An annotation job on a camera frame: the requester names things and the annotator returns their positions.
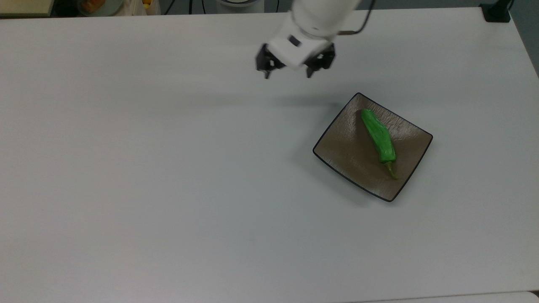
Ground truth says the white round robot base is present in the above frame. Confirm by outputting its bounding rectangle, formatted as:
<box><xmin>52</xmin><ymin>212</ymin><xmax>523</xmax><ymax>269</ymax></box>
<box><xmin>216</xmin><ymin>0</ymin><xmax>265</xmax><ymax>13</ymax></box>

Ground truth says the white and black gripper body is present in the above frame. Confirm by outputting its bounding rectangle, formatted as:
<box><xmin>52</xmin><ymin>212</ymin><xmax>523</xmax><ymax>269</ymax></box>
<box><xmin>267</xmin><ymin>16</ymin><xmax>336</xmax><ymax>70</ymax></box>

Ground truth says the white bag with yellow item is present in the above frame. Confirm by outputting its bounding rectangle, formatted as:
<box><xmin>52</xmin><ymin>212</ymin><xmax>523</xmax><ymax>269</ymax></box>
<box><xmin>125</xmin><ymin>0</ymin><xmax>162</xmax><ymax>16</ymax></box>

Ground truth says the green bowl with orange food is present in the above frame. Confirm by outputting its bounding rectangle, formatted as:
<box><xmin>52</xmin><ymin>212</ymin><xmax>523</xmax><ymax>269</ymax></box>
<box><xmin>77</xmin><ymin>0</ymin><xmax>125</xmax><ymax>17</ymax></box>

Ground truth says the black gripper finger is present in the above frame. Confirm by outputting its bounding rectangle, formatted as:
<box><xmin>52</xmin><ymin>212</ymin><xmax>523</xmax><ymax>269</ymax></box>
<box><xmin>304</xmin><ymin>44</ymin><xmax>336</xmax><ymax>79</ymax></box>
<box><xmin>255</xmin><ymin>43</ymin><xmax>285</xmax><ymax>80</ymax></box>

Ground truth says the green chili pepper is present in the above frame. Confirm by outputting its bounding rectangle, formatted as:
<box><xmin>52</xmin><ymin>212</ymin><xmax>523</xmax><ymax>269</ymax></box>
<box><xmin>360</xmin><ymin>108</ymin><xmax>399</xmax><ymax>181</ymax></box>

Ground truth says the wooden board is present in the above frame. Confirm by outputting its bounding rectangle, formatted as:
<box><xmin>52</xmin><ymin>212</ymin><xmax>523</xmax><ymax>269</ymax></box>
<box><xmin>0</xmin><ymin>0</ymin><xmax>56</xmax><ymax>18</ymax></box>

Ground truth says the square brown ceramic plate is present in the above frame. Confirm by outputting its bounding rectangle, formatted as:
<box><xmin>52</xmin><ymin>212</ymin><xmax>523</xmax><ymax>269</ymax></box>
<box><xmin>312</xmin><ymin>92</ymin><xmax>434</xmax><ymax>203</ymax></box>

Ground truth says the black clamp mount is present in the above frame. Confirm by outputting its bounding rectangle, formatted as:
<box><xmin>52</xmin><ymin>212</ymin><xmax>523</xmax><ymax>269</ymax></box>
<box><xmin>479</xmin><ymin>0</ymin><xmax>515</xmax><ymax>23</ymax></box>

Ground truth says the black cable on robot arm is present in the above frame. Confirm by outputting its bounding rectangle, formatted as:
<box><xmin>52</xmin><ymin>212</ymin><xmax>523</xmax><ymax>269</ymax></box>
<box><xmin>337</xmin><ymin>0</ymin><xmax>376</xmax><ymax>36</ymax></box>

